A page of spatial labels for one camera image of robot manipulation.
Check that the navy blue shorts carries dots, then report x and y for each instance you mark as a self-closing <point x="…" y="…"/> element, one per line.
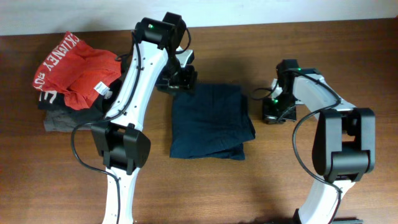
<point x="211" y="122"/>

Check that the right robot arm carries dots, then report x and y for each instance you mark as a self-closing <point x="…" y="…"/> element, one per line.
<point x="344" y="147"/>

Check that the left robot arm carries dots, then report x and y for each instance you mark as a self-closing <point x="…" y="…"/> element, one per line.
<point x="157" y="62"/>

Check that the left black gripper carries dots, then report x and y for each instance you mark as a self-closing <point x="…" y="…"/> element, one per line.
<point x="189" y="81"/>

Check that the black folded shirt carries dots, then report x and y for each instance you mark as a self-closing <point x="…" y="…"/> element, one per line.
<point x="51" y="100"/>

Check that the red folded shirt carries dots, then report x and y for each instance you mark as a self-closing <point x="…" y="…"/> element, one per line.
<point x="78" y="71"/>

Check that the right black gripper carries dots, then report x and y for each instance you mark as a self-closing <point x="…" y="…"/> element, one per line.
<point x="273" y="118"/>

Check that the grey folded shirt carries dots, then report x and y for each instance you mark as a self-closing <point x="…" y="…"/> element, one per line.
<point x="65" y="121"/>

